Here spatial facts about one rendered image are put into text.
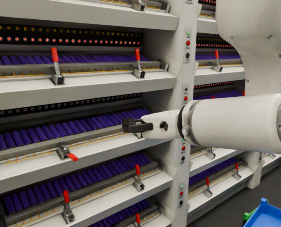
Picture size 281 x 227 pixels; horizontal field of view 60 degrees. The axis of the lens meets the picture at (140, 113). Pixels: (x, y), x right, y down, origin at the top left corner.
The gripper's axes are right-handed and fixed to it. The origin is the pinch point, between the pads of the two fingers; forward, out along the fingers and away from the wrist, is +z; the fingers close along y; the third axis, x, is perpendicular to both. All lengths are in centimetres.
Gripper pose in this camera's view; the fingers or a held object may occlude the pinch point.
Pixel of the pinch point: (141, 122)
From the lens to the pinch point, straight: 58.0
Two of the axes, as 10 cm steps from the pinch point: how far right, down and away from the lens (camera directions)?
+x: -1.2, -9.9, -0.6
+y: 7.8, -1.3, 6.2
